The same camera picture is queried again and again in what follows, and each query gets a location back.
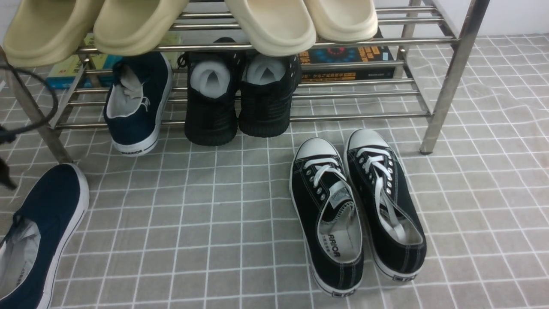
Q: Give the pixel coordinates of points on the black canvas sneaker right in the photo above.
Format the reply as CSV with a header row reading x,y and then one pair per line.
x,y
395,234

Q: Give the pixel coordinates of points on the black canvas sneaker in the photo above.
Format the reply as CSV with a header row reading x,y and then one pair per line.
x,y
326,208
395,234

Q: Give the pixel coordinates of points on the stainless steel shoe rack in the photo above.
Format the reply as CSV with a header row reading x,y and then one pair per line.
x,y
221,37

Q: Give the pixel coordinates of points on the beige slipper far left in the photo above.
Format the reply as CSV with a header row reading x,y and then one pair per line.
x,y
46,32

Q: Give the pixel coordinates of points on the black knit sneaker right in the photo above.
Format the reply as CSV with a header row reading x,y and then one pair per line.
x,y
267,87

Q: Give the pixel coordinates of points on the black canvas sneaker left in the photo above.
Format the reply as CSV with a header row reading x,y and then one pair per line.
x,y
326,208

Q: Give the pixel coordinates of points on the cream slipper far right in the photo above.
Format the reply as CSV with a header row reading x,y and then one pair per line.
x,y
344,20

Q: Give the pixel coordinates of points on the navy slip-on shoe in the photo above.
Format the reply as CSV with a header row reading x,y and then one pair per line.
x,y
40,231
136,101

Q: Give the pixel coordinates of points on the cream slipper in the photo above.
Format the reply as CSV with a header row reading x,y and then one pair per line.
x,y
344,20
276,28

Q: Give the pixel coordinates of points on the black knit sneaker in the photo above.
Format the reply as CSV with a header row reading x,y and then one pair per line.
x,y
213,79
267,87

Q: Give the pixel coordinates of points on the black book orange text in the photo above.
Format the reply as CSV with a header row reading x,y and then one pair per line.
x,y
344,64

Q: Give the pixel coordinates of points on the black knit sneaker left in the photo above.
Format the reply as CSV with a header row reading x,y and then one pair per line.
x,y
213,79

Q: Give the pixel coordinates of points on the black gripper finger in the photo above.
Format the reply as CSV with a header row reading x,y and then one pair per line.
x,y
5,178

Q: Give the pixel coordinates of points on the beige slipper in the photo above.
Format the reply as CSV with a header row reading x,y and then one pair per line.
x,y
134,27
46,32

